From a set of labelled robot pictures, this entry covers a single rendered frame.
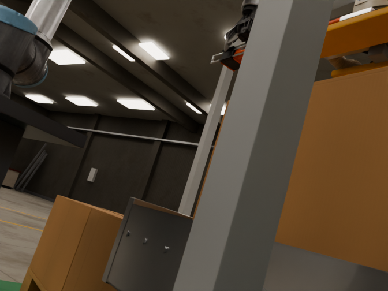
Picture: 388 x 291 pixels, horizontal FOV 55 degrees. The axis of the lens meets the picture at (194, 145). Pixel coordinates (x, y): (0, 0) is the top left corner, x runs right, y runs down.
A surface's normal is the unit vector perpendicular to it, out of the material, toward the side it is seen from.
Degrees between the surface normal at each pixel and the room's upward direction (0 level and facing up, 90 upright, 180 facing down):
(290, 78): 90
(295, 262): 90
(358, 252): 90
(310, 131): 90
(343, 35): 180
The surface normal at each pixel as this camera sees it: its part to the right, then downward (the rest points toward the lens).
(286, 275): -0.78, -0.37
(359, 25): -0.29, 0.93
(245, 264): 0.55, -0.02
